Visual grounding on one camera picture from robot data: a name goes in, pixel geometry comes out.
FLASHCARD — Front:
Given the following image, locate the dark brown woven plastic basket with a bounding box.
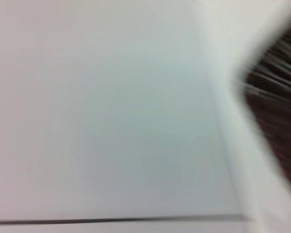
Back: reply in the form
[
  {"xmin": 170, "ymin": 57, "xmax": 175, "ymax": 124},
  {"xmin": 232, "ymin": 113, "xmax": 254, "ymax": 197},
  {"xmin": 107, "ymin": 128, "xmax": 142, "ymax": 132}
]
[{"xmin": 239, "ymin": 21, "xmax": 291, "ymax": 191}]

